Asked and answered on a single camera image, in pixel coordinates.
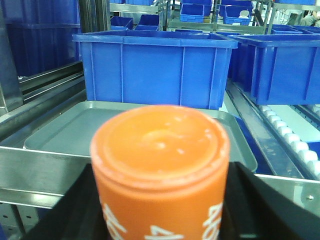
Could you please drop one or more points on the blue plastic bin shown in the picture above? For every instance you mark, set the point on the blue plastic bin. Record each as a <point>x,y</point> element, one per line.
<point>156,67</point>
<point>278,69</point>

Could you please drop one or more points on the grey metal tray on shelf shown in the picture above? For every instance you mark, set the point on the grey metal tray on shelf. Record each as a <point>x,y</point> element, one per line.
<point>72,131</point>

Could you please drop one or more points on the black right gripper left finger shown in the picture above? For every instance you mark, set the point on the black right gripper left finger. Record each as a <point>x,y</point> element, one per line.
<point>76,216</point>

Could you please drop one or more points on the blue plastic bin centre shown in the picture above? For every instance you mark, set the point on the blue plastic bin centre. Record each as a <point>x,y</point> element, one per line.
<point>156,67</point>

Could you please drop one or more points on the orange capacitor cylinder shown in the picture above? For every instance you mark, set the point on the orange capacitor cylinder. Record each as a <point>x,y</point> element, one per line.
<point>161,173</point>

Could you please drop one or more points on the stainless steel shelf rail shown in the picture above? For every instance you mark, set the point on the stainless steel shelf rail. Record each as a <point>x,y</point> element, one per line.
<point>40,178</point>

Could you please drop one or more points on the blue plastic bin right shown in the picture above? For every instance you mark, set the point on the blue plastic bin right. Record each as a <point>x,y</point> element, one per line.
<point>278,69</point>

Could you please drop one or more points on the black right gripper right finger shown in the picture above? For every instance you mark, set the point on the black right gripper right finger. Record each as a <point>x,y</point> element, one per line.
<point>254,210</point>

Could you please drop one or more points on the white roller track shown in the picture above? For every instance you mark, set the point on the white roller track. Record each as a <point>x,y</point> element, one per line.
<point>298,133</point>

